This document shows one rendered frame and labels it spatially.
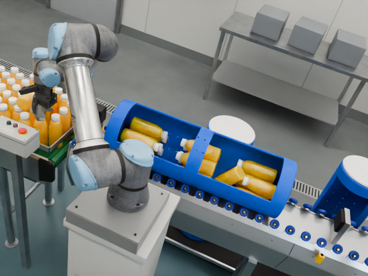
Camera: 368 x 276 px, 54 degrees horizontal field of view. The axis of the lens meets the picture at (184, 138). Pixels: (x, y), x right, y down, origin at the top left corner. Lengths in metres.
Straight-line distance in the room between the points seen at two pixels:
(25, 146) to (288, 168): 1.16
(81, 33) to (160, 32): 4.08
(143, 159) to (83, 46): 0.40
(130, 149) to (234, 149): 0.79
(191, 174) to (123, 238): 0.54
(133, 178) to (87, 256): 0.40
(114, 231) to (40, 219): 1.62
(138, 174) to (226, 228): 0.75
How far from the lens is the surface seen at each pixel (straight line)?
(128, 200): 1.25
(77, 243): 1.42
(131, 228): 1.24
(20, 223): 2.24
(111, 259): 1.38
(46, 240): 2.70
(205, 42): 5.06
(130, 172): 1.16
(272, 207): 1.66
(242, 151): 1.83
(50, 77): 1.57
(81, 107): 1.16
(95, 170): 1.12
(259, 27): 4.04
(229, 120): 2.18
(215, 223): 1.81
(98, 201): 1.31
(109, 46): 1.25
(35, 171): 1.98
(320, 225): 1.96
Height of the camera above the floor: 2.20
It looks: 37 degrees down
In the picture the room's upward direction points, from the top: 15 degrees clockwise
